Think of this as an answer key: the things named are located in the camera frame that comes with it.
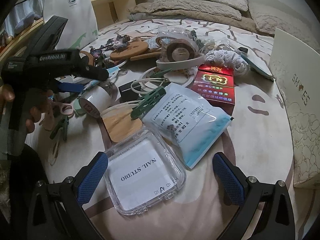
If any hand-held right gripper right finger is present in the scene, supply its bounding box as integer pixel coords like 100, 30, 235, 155
212, 152, 297, 240

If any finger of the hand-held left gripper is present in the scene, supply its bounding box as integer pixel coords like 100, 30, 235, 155
51, 80, 85, 94
67, 51, 110, 81

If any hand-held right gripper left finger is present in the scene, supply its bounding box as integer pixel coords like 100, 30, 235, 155
26, 151, 109, 240

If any clear tape roll red core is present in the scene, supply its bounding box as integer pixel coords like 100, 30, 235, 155
79, 86, 112, 117

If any clear plastic nail box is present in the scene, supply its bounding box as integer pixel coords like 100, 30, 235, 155
103, 127, 187, 215

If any white blue medicine sachet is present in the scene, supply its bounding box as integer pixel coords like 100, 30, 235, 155
141, 82, 234, 169

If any white shoe box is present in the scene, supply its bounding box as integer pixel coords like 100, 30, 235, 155
269, 27, 320, 189

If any person's left forearm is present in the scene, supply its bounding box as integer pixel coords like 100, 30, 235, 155
7, 142, 50, 205

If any person's left hand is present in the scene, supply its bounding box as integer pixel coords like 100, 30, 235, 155
0, 84, 54, 134

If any mint green tape roll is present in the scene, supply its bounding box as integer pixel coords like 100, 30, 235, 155
73, 97, 84, 117

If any panda cork coaster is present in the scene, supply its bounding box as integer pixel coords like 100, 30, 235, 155
78, 50, 95, 64

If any pink plastic clip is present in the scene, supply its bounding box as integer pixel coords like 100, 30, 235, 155
51, 100, 75, 117

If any small black box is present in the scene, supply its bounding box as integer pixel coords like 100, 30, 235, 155
118, 83, 133, 99

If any purple plush toy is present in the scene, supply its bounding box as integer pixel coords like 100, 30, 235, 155
14, 12, 43, 34

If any round cork coaster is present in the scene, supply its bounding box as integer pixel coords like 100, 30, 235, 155
110, 44, 149, 60

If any green clothes peg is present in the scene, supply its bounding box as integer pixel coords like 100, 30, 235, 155
144, 69, 173, 79
130, 88, 167, 118
49, 117, 70, 140

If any white zip tie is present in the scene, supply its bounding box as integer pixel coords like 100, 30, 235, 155
130, 76, 170, 98

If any wooden square card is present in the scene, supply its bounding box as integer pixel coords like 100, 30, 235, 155
101, 104, 143, 143

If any white tote bag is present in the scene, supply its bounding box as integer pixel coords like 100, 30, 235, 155
42, 0, 98, 50

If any small white printed sachet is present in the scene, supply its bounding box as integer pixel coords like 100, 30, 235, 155
144, 38, 160, 49

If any wooden headboard shelf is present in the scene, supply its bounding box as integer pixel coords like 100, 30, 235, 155
0, 0, 154, 58

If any clear plastic bag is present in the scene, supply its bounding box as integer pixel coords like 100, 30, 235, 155
157, 25, 200, 43

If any wide white tape roll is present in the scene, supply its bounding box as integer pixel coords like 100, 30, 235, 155
156, 52, 205, 70

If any red cigarette pack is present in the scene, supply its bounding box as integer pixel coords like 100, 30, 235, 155
191, 64, 235, 104

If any beige textured blanket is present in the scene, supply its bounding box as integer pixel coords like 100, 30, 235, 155
129, 0, 243, 22

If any green white crumpled packet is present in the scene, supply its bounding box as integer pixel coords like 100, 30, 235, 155
192, 30, 218, 54

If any blue face mask packet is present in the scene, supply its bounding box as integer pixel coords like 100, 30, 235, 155
241, 54, 275, 82

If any white crochet piece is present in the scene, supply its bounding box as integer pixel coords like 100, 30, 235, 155
204, 49, 248, 77

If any brown duvet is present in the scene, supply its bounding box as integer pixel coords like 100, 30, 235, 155
127, 10, 278, 35

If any beige textured pillow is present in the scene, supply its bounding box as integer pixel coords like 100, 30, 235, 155
247, 1, 320, 53

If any cork coaster with handle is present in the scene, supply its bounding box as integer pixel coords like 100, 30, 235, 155
130, 50, 165, 62

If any thin white tape ring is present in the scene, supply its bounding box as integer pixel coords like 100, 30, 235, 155
141, 66, 194, 85

